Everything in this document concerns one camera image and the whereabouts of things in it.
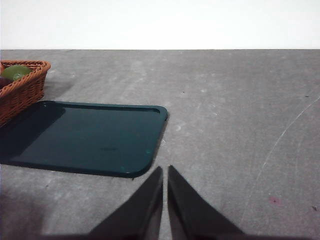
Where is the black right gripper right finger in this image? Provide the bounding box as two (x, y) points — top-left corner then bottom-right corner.
(166, 164), (255, 240)

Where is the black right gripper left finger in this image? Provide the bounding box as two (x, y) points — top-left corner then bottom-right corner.
(42, 166), (164, 240)

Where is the black rectangular tray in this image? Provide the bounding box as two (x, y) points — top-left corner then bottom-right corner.
(0, 100), (169, 179)

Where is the brown wicker basket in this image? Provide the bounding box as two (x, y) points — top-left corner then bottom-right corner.
(0, 59), (52, 128)

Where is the dark red plum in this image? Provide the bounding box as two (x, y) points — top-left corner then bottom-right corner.
(0, 76), (12, 89)

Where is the green fruit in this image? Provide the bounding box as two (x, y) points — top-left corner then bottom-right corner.
(1, 64), (32, 81)

